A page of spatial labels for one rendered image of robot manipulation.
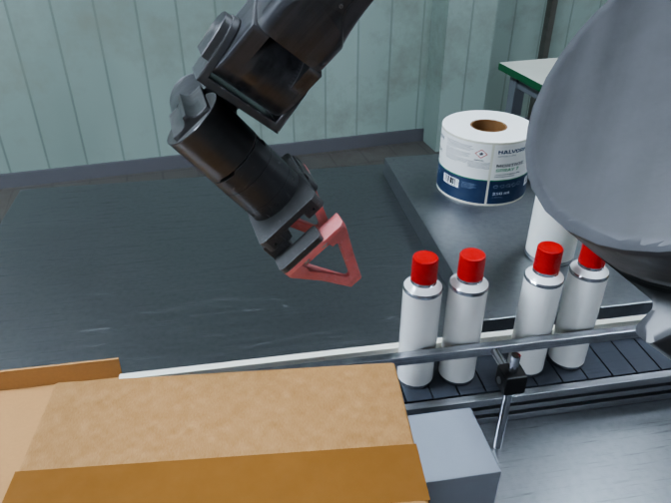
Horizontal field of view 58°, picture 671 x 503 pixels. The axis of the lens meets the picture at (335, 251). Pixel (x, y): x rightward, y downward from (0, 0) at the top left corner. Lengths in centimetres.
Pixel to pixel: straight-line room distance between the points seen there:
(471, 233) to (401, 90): 272
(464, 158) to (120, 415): 96
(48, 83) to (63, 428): 315
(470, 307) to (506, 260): 38
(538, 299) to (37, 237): 104
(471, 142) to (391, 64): 256
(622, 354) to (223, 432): 68
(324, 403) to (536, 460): 44
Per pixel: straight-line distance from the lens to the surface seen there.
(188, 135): 50
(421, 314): 80
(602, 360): 100
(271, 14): 47
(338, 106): 381
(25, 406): 102
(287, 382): 54
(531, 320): 87
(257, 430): 51
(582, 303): 89
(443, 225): 127
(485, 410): 91
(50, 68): 360
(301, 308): 110
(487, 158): 132
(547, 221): 115
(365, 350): 88
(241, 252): 127
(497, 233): 127
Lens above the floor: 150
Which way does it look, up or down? 32 degrees down
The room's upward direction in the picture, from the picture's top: straight up
